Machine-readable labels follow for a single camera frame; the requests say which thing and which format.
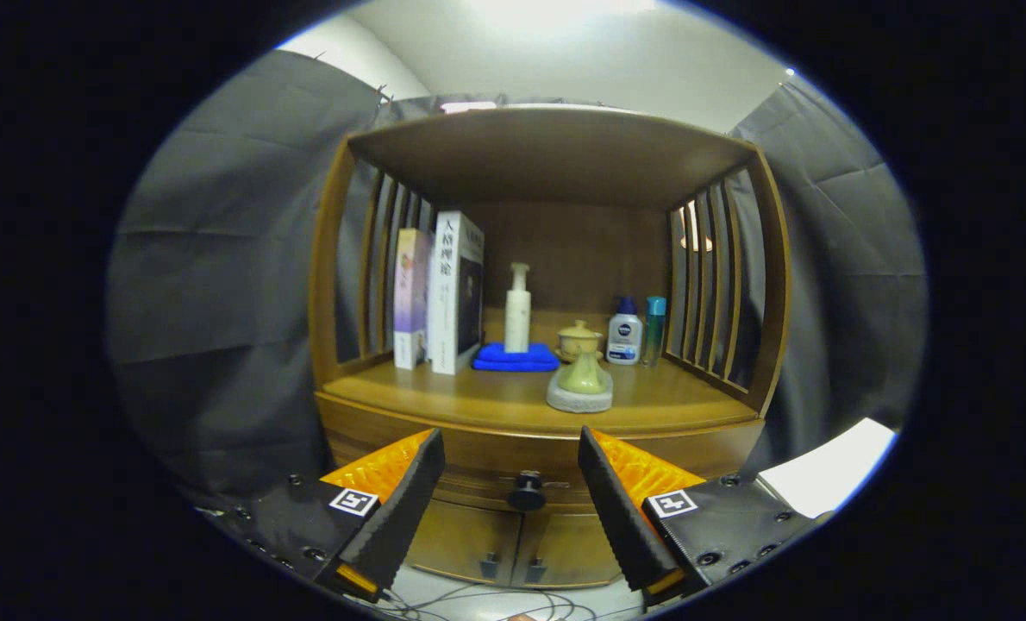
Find wooden cabinet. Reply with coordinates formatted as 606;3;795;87
308;106;791;589

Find blue folded cloth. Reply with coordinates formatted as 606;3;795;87
472;342;560;373

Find thick white book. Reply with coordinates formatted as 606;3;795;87
427;210;485;376

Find white pump bottle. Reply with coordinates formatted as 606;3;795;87
504;262;533;354

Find black floor cables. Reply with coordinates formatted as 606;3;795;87
384;582;643;621

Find black round drawer knob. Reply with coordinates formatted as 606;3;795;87
506;470;548;512

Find wooden cabinet door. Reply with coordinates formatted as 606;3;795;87
405;499;527;586
513;509;622;589

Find slim teal bottle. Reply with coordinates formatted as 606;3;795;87
645;296;667;367

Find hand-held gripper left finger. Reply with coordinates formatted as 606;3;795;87
211;427;447;603

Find white bottle with blue cap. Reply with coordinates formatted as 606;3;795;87
606;297;644;367

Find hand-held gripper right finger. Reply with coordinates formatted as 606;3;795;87
578;425;833;607

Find wooden drawer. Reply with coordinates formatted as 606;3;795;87
316;392;766;514

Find wooden countertop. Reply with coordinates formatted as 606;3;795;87
316;354;760;435

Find beige lidded tea cup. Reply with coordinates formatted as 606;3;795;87
556;320;605;363

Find purple book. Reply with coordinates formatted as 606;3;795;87
393;228;432;371

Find green ceramic ornament grey base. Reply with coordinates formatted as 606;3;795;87
546;348;615;414

